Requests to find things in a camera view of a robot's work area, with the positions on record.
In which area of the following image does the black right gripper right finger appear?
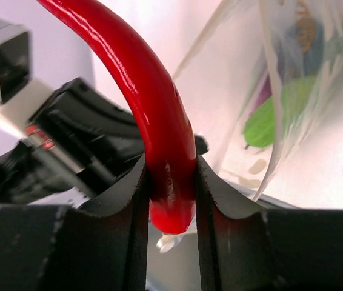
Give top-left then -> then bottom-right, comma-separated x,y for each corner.
196,158 -> 343,290

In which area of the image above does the light green gourd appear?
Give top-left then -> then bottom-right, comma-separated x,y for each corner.
242,75 -> 318,149

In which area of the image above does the purple white eggplant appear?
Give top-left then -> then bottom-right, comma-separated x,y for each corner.
250,68 -> 271,115

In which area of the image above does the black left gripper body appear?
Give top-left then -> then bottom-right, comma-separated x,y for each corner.
0,78 -> 144,203

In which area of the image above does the red chili pepper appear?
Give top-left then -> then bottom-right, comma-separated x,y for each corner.
41,1 -> 196,235

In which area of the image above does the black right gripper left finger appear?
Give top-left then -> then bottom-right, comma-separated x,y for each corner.
0,159 -> 148,290

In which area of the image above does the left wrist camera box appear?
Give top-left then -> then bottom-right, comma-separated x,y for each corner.
0,18 -> 53,127

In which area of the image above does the clear zip top bag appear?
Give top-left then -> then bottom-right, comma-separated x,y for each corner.
156,0 -> 343,252

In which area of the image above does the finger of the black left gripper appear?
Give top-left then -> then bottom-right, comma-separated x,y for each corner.
194,134 -> 209,155

